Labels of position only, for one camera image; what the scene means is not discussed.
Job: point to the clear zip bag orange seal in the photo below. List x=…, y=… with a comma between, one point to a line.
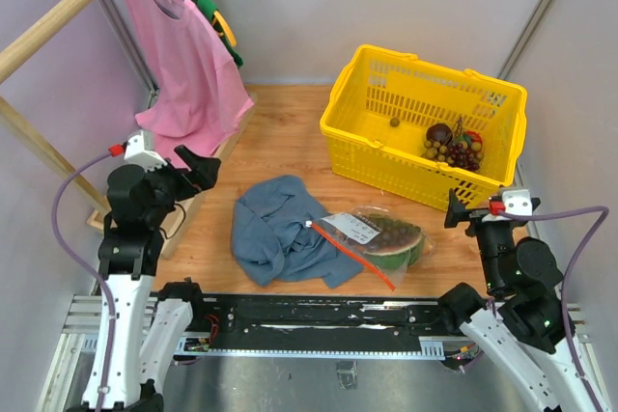
x=351, y=231

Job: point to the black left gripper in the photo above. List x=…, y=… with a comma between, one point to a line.
x=203, y=172

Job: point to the blue crumpled cloth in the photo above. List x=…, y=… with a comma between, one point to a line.
x=270, y=239

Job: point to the wooden clothes rack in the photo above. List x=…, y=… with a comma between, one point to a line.
x=80, y=91

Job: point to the dark purple plum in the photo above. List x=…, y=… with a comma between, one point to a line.
x=441, y=133

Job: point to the yellow plastic basket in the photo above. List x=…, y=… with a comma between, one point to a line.
x=380, y=84

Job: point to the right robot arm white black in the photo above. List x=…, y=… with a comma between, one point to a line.
x=523, y=325

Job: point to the colourful small toy fruit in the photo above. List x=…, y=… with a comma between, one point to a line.
x=474, y=140

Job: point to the dark purple grape bunch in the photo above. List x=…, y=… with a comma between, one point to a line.
x=393, y=233

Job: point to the toy watermelon slice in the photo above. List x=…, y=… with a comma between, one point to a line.
x=393, y=258

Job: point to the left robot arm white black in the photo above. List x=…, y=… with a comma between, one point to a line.
x=132, y=360

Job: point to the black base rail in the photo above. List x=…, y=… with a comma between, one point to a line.
x=319, y=326

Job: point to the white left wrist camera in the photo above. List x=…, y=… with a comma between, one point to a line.
x=140, y=147

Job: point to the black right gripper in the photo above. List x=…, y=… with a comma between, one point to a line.
x=457, y=210

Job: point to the pink t-shirt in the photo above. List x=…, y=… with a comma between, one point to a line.
x=201, y=99

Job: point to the dark red grape bunch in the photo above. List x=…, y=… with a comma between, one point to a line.
x=465, y=156

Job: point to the yellow green hanger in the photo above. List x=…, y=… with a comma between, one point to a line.
x=212, y=11

